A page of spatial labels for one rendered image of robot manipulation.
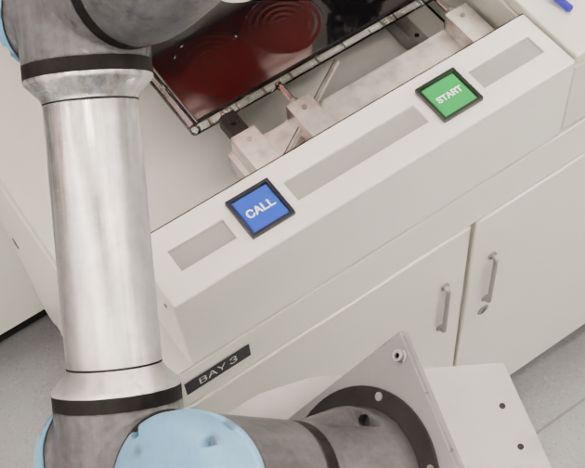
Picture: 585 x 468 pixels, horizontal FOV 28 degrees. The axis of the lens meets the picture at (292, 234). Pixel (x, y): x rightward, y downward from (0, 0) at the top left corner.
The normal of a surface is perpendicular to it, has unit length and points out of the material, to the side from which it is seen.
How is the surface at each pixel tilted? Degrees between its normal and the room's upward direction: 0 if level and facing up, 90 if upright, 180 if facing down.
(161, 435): 39
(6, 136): 0
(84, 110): 34
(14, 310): 90
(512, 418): 0
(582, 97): 90
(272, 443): 46
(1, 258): 90
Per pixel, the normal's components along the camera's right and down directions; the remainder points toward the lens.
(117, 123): 0.60, -0.03
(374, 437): 0.32, -0.74
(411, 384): -0.71, -0.17
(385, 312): 0.56, 0.68
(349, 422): 0.66, -0.51
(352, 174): -0.06, -0.53
